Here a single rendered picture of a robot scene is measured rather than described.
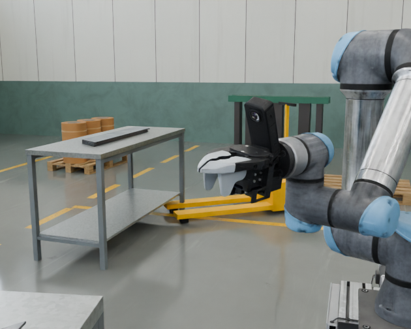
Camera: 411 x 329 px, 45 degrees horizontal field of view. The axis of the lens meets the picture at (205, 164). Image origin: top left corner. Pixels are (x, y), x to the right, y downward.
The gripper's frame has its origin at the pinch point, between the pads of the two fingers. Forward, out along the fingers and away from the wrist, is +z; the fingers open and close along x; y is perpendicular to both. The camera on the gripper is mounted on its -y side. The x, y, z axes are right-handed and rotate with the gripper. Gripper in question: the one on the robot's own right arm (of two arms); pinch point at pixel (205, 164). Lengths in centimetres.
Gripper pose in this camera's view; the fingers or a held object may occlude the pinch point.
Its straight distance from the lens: 76.5
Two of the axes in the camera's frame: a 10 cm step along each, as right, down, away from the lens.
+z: -6.7, 1.5, -7.3
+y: -1.0, 9.5, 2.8
